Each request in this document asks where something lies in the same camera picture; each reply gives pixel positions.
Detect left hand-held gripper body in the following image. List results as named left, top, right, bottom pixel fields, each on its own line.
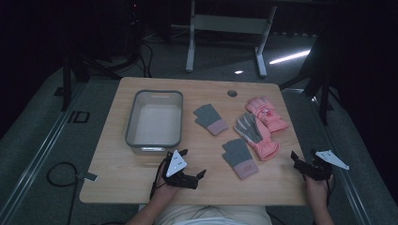
left=162, top=149, right=199, bottom=190

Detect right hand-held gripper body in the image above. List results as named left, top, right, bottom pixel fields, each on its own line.
left=295, top=149, right=350, bottom=182

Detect pink ski glove grey palm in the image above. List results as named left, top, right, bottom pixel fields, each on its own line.
left=234, top=112, right=281, bottom=162

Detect grey plastic storage bin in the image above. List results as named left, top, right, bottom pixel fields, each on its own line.
left=125, top=89, right=184, bottom=157

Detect grey knit glove pink cuff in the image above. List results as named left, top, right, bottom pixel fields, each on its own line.
left=192, top=103, right=230, bottom=137
left=222, top=138, right=260, bottom=181

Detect pink ski glove printed back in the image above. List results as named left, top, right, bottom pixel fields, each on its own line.
left=245, top=96, right=290, bottom=133

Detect person's right hand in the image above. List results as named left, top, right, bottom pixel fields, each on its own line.
left=305, top=175, right=334, bottom=201

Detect person's left hand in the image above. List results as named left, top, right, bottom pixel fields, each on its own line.
left=153, top=170, right=182, bottom=201

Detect person's light clothing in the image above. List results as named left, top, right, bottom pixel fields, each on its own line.
left=139, top=204, right=274, bottom=225

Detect black metal stand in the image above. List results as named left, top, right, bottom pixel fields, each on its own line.
left=279, top=27, right=343, bottom=127
left=54, top=43, right=142, bottom=113

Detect small white plug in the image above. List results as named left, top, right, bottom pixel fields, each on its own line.
left=76, top=171, right=100, bottom=183

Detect metal floor rail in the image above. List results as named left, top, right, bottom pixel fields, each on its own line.
left=308, top=92, right=375, bottom=225
left=0, top=80, right=89, bottom=224

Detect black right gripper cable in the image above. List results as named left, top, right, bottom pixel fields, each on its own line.
left=325, top=177, right=336, bottom=208

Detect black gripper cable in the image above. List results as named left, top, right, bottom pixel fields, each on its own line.
left=325, top=177, right=336, bottom=208
left=149, top=157, right=168, bottom=201

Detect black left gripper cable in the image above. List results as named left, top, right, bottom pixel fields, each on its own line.
left=149, top=157, right=168, bottom=201

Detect black cables on floor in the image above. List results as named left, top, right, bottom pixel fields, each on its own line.
left=136, top=38, right=155, bottom=79

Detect black floor cable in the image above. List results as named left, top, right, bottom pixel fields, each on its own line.
left=46, top=161, right=80, bottom=225

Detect white metal desk frame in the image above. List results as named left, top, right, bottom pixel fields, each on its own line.
left=170, top=0, right=280, bottom=79

